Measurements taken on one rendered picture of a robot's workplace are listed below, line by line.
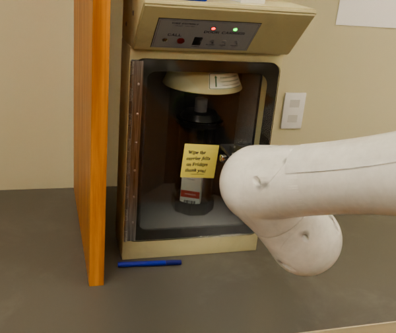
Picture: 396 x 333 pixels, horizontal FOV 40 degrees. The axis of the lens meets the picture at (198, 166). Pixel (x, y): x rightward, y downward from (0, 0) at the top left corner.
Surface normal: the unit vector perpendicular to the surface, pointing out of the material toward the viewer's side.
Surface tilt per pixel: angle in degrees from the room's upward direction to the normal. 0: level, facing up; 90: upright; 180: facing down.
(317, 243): 80
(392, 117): 90
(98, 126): 90
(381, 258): 0
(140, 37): 135
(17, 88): 90
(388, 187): 98
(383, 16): 90
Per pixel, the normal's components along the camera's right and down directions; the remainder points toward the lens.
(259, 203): -0.54, 0.52
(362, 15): 0.27, 0.38
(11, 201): 0.08, -0.93
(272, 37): 0.13, 0.92
